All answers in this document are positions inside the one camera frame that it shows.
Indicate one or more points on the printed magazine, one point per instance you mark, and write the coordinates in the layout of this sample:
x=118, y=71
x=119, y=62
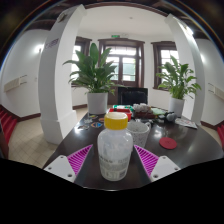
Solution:
x=186, y=123

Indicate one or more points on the round colourful sticker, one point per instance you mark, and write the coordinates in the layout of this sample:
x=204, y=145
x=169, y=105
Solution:
x=96, y=125
x=83, y=127

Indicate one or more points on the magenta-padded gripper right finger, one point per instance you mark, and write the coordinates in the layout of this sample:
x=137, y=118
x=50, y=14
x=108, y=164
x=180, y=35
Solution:
x=164, y=167

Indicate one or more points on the green and white box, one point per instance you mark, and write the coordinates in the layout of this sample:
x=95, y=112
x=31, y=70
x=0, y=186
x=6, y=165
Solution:
x=118, y=106

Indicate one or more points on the white wall-mounted unit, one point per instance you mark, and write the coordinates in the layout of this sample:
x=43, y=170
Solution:
x=15, y=83
x=216, y=91

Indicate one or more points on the flat round red coaster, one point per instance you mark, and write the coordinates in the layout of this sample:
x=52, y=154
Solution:
x=167, y=143

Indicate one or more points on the brown-framed window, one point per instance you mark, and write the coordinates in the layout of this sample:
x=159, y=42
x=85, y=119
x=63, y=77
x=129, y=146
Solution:
x=77, y=53
x=165, y=55

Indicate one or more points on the clear bottle with yellow cap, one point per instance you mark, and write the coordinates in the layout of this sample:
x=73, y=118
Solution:
x=115, y=150

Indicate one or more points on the large potted plant, white pot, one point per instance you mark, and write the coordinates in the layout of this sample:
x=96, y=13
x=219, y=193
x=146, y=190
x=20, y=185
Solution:
x=96, y=76

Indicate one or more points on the red box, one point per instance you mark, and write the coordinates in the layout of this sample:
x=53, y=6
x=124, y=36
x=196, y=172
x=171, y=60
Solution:
x=120, y=110

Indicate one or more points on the black chair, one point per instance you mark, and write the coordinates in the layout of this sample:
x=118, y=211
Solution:
x=133, y=96

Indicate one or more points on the green flat packet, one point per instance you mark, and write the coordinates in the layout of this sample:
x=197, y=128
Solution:
x=159, y=111

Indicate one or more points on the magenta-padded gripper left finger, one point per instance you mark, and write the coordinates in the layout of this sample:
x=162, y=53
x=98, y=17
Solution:
x=59, y=166

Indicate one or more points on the green exit sign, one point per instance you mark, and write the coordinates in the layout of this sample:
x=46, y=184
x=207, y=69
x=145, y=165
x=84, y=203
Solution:
x=115, y=36

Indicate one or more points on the grey round object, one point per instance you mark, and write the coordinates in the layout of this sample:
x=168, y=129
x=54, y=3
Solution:
x=171, y=116

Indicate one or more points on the red carpeted staircase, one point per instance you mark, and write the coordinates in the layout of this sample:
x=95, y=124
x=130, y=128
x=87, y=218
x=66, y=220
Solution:
x=221, y=135
x=7, y=125

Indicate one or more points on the white speckled mug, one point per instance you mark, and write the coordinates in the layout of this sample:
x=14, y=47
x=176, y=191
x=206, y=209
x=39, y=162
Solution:
x=140, y=133

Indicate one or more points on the bowl of pale round items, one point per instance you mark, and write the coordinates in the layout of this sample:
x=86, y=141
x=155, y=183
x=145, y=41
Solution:
x=142, y=110

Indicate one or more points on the brown glazed double door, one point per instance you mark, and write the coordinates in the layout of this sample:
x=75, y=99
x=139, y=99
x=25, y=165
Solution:
x=128, y=68

